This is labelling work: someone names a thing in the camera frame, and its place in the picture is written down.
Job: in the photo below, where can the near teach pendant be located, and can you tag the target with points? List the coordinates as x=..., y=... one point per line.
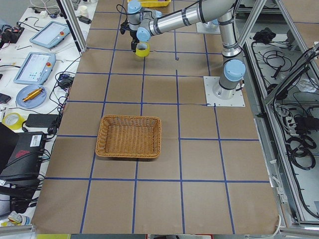
x=36, y=68

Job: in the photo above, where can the far teach pendant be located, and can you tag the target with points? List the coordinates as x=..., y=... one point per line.
x=51, y=35

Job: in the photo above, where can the brass cylinder tool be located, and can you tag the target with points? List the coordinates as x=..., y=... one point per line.
x=33, y=95

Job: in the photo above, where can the spare yellow tape roll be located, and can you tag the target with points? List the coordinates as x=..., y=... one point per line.
x=13, y=121

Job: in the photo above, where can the teach pendant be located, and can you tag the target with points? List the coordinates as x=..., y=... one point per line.
x=36, y=68
x=51, y=35

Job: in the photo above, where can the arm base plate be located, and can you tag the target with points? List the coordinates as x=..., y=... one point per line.
x=208, y=28
x=216, y=96

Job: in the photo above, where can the aluminium frame post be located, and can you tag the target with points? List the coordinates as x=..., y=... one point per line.
x=69, y=15

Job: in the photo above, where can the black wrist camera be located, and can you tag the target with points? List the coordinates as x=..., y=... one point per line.
x=124, y=27

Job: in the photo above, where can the yellow woven basket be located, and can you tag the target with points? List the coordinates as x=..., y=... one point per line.
x=155, y=3

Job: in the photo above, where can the blue plate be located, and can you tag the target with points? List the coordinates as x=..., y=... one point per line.
x=32, y=103

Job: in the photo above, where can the brown wicker basket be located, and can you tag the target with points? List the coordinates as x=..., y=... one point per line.
x=129, y=137

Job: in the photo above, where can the black power adapter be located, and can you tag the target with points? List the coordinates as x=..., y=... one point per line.
x=41, y=120

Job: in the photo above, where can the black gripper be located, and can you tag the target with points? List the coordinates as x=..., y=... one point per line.
x=133, y=39

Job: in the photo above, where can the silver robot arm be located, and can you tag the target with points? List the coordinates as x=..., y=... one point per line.
x=143, y=23

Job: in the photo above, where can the white mug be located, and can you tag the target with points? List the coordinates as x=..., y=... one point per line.
x=83, y=9

